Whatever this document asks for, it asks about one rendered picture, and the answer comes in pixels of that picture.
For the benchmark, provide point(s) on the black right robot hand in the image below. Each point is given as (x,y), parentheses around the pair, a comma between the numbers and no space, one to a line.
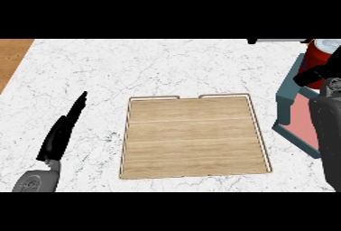
(320,71)

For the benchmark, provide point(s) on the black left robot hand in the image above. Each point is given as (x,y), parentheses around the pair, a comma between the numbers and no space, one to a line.
(57,138)

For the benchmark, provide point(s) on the red can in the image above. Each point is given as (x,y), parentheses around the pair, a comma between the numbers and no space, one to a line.
(319,57)

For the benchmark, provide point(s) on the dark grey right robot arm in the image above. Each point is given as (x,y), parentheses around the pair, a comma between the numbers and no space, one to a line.
(329,135)

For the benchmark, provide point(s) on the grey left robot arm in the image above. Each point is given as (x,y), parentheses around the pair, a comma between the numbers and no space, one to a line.
(37,180)

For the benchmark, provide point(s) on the teal tray with pink inside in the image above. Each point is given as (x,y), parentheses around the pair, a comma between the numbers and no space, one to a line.
(301,123)

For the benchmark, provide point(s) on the tan cardboard box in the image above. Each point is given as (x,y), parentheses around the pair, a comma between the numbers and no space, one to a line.
(195,138)

